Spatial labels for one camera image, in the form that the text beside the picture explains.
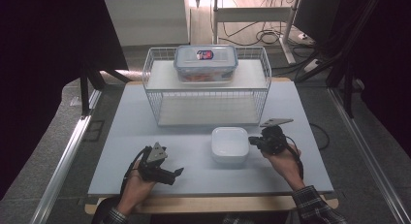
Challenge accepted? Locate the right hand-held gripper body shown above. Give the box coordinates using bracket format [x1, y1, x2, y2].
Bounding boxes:
[259, 117, 295, 156]

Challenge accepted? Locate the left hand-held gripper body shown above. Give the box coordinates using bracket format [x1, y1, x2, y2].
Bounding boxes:
[139, 142, 177, 186]

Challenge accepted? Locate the white square plastic container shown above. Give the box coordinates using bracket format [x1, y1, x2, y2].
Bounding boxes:
[210, 126, 251, 165]

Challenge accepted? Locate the white wire two-tier rack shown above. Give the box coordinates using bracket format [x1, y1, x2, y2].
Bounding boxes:
[142, 46, 273, 127]

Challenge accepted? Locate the clear blue-rimmed food container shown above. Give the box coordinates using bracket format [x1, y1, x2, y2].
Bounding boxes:
[173, 44, 239, 84]

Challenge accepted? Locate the person's right hand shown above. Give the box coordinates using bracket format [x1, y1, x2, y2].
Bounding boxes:
[262, 144, 306, 191]

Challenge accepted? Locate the person's left hand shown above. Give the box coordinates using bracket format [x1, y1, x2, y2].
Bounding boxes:
[115, 161, 158, 216]

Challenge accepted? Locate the dark floor plate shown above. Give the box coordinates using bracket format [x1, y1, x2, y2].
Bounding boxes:
[81, 119, 106, 143]

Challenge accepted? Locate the white power strip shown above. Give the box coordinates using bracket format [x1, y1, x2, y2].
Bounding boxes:
[303, 58, 322, 74]

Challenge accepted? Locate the black metal stand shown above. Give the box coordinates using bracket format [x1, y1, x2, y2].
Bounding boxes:
[293, 0, 384, 119]
[79, 60, 132, 116]

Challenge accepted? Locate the white cabinet panel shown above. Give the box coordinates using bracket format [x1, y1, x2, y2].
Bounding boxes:
[104, 0, 190, 48]

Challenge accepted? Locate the dark curtain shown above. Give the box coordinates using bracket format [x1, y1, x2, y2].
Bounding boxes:
[0, 0, 130, 199]
[335, 0, 411, 147]

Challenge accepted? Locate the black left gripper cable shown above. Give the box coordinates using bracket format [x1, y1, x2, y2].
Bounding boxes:
[119, 145, 153, 199]

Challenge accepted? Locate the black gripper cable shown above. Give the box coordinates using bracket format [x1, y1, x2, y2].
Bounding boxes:
[283, 136, 305, 181]
[119, 145, 153, 199]

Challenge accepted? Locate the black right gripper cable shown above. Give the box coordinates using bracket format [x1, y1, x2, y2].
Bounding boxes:
[283, 136, 305, 181]

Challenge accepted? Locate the black cable loop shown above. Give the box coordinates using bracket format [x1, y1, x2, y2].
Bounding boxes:
[309, 122, 332, 151]

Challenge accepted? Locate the aluminium rail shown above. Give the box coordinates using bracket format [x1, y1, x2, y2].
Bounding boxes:
[327, 87, 411, 224]
[29, 88, 102, 224]

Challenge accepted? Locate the tangle of black floor cables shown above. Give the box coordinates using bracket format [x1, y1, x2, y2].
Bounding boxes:
[219, 20, 311, 48]

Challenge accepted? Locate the white metal desk frame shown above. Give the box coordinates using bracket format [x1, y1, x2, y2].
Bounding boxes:
[211, 0, 302, 65]

